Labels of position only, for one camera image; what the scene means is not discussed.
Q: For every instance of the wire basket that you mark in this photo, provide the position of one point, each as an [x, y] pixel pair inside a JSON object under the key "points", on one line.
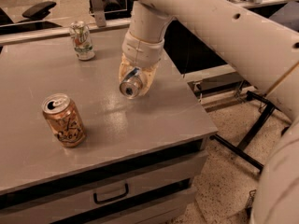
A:
{"points": [[249, 203]]}

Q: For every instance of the white green soda can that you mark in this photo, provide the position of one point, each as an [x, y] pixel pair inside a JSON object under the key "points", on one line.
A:
{"points": [[81, 40]]}

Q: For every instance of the black drawer handle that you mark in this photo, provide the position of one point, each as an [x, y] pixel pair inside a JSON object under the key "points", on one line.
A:
{"points": [[111, 194]]}

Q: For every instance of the grey drawer cabinet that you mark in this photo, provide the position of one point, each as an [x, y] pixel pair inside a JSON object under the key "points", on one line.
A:
{"points": [[43, 183]]}

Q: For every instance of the black office chair left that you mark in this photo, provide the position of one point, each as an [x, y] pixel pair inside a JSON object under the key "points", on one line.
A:
{"points": [[33, 18]]}

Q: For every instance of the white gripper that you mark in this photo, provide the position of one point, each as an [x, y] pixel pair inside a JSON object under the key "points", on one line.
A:
{"points": [[142, 50]]}

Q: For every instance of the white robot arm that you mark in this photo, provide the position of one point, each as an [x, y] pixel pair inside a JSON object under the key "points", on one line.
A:
{"points": [[264, 53]]}

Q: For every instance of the silver redbull can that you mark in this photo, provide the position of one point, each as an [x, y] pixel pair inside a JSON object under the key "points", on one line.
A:
{"points": [[129, 87]]}

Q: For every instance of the orange LaCroix can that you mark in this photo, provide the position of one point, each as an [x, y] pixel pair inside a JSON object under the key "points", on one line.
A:
{"points": [[62, 115]]}

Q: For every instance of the metal divider post left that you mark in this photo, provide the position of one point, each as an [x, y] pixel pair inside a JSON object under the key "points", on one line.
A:
{"points": [[98, 12]]}

